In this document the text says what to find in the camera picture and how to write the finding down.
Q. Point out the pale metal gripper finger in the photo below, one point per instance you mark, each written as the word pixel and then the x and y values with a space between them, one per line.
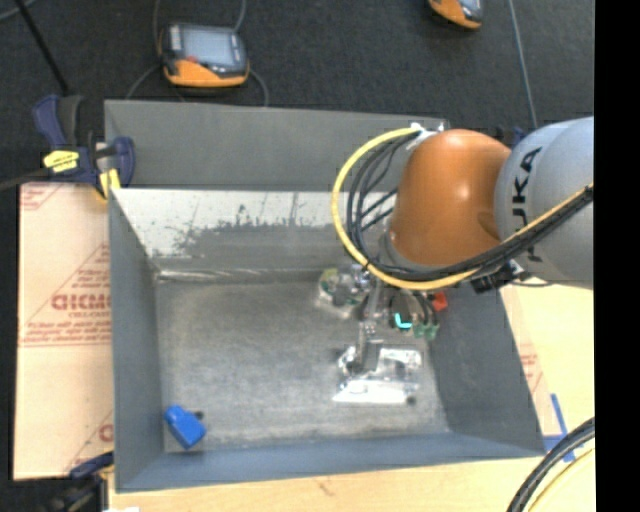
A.
pixel 374 356
pixel 362 350

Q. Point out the small red block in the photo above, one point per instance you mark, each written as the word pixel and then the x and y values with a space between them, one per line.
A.
pixel 440 301

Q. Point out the clear round thing with green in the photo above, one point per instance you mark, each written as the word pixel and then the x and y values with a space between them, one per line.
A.
pixel 336 292

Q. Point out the grey metal bin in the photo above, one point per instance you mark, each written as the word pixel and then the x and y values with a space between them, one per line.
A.
pixel 280 350

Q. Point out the small blue block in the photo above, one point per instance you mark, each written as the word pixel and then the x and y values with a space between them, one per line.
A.
pixel 184 426

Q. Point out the brown cardboard board red print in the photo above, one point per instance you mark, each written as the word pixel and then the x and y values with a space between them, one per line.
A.
pixel 60 380

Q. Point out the black cylinder on white bracket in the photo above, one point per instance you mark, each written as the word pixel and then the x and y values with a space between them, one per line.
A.
pixel 492 280

